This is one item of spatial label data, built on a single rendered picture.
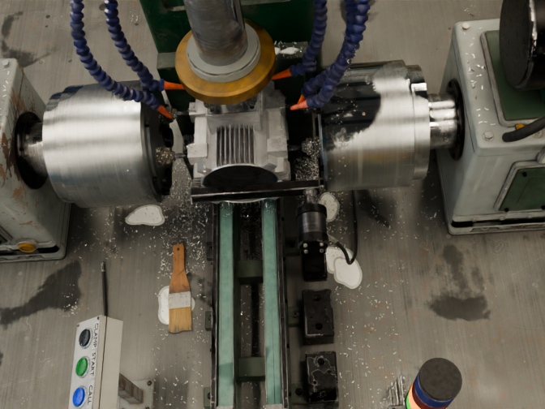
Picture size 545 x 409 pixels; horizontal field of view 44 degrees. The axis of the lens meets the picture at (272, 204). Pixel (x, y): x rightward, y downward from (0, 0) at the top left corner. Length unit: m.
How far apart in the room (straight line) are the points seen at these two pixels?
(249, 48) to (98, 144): 0.34
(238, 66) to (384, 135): 0.29
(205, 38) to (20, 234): 0.63
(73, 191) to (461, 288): 0.82
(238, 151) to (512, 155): 0.50
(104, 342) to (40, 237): 0.40
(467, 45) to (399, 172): 0.27
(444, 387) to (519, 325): 0.52
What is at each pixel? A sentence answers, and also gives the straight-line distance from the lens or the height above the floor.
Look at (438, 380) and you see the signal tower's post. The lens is 0.98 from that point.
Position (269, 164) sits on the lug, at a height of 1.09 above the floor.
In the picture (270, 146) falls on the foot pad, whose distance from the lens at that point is 1.29.
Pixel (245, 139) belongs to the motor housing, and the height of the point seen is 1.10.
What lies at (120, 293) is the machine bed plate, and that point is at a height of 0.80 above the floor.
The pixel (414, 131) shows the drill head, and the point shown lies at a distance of 1.24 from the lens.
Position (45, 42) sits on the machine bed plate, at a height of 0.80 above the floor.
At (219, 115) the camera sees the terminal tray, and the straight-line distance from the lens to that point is 1.27.
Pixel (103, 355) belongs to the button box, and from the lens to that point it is 1.19.
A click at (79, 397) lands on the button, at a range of 1.19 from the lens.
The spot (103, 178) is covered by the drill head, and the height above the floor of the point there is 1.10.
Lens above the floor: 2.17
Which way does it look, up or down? 63 degrees down
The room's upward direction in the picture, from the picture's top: 11 degrees counter-clockwise
